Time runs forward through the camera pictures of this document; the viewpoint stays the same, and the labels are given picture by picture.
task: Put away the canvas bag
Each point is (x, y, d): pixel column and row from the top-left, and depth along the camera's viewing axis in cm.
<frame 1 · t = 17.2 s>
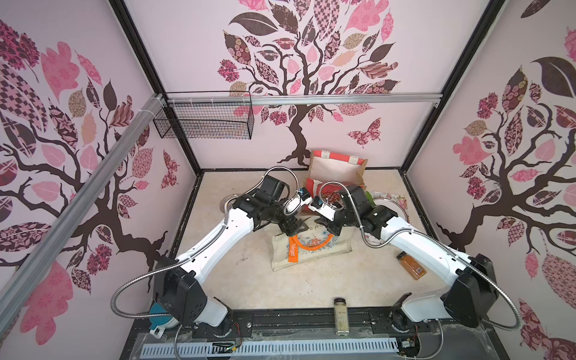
left hand: (299, 223, 76), fingers open
right hand: (318, 215, 79), fingers closed
red Christmas jute bag: (330, 173, 102), point 14 cm above the table
canvas tote bag orange handles: (307, 246, 87), point 7 cm above the table
floral placemat: (400, 199, 109), on the table

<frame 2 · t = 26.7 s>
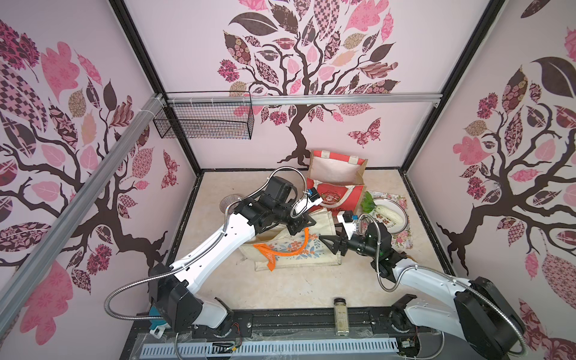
left hand: (310, 223, 72), fingers closed
right hand: (325, 231, 78), fingers open
canvas tote bag orange handles: (277, 248, 82), point 11 cm above the table
the other named things where they were.

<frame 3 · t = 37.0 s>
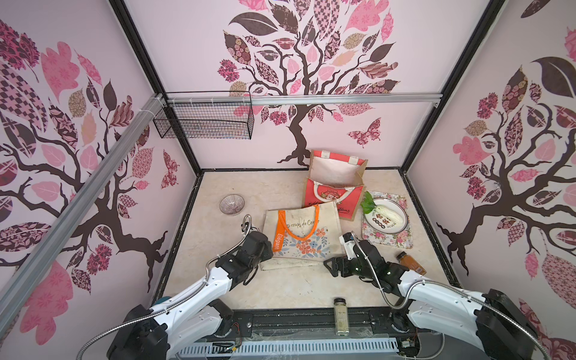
left hand: (268, 249, 84), fingers open
right hand: (332, 260, 83), fingers open
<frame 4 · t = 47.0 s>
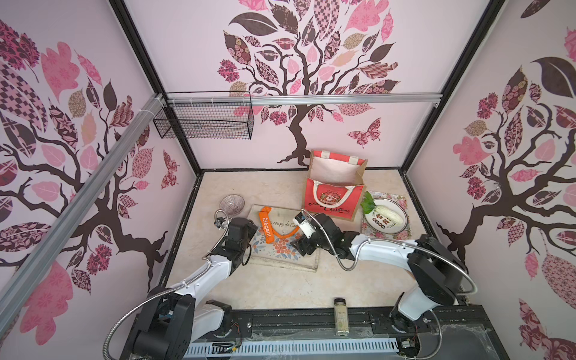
left hand: (253, 227, 89), fingers open
right hand: (297, 235, 86), fingers open
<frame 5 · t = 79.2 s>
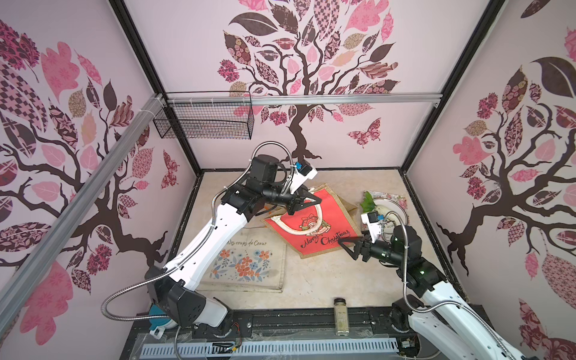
left hand: (316, 202, 65), fingers closed
right hand: (345, 237, 71), fingers open
red Christmas jute bag: (316, 229, 71), point 25 cm above the table
canvas tote bag orange handles: (255, 262, 87), point 3 cm above the table
the other named things where they were.

